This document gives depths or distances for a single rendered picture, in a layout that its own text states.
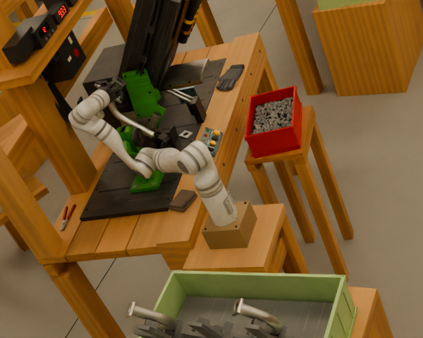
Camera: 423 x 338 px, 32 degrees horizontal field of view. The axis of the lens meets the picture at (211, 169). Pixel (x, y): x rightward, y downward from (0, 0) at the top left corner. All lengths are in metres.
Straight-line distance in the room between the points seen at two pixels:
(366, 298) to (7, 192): 1.36
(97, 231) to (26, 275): 1.63
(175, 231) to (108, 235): 0.32
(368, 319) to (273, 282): 0.32
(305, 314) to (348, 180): 1.86
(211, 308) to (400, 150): 2.02
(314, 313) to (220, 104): 1.34
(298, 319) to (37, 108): 1.39
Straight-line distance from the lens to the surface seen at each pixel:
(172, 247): 2.79
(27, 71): 2.92
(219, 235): 2.67
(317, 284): 2.35
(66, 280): 3.16
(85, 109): 2.80
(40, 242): 3.03
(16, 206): 2.93
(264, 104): 3.32
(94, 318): 3.30
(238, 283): 2.47
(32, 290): 4.51
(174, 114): 3.49
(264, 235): 2.70
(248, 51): 3.75
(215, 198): 2.58
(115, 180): 3.24
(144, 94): 3.18
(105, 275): 4.28
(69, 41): 3.19
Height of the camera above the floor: 2.60
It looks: 34 degrees down
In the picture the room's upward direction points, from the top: 25 degrees counter-clockwise
